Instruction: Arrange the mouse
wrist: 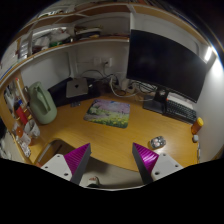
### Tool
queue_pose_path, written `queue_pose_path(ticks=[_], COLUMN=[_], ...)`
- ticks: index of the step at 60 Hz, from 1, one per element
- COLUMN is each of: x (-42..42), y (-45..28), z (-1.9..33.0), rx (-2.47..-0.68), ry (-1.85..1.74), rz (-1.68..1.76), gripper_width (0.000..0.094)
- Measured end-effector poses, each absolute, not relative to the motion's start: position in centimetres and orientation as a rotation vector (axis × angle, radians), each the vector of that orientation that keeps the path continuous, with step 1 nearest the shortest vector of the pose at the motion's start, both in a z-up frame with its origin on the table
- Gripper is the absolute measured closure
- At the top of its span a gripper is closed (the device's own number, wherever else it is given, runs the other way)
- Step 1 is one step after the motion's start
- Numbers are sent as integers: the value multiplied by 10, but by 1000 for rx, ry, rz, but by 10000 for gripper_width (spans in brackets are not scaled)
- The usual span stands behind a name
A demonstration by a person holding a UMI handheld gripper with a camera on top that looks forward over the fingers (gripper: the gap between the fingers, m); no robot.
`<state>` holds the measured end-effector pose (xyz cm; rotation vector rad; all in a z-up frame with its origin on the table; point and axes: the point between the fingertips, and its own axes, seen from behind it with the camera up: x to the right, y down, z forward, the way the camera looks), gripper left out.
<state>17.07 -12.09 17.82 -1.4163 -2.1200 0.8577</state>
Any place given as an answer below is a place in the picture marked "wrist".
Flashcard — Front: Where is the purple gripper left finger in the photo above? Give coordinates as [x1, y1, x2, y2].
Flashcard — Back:
[64, 144, 91, 185]

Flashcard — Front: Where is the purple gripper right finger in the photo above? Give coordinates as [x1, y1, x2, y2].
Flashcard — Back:
[132, 143, 159, 185]

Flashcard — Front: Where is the floral printed mouse pad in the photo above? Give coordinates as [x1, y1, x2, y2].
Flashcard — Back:
[84, 99, 130, 128]

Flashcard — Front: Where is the black computer keyboard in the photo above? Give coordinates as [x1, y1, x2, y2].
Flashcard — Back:
[163, 100, 197, 124]

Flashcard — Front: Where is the silver laptop computer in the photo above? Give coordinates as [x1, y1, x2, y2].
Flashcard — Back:
[66, 78, 88, 98]

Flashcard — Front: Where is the black computer monitor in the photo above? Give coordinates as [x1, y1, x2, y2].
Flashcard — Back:
[126, 30, 207, 114]

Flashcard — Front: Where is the small grey white cube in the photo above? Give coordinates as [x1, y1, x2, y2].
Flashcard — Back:
[192, 135, 199, 143]

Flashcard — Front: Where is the white cup with pattern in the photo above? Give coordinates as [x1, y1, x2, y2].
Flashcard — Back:
[24, 119, 40, 138]

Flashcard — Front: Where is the orange pill bottle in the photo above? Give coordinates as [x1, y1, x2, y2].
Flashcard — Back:
[191, 117, 204, 135]

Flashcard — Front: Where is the green plastic watering jug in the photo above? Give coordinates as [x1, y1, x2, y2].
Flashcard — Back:
[28, 82, 57, 125]

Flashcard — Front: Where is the black laptop stand box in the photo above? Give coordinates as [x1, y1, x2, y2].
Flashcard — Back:
[48, 78, 100, 107]

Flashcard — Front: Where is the wooden wall shelf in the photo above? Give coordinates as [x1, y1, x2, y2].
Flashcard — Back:
[0, 0, 208, 92]

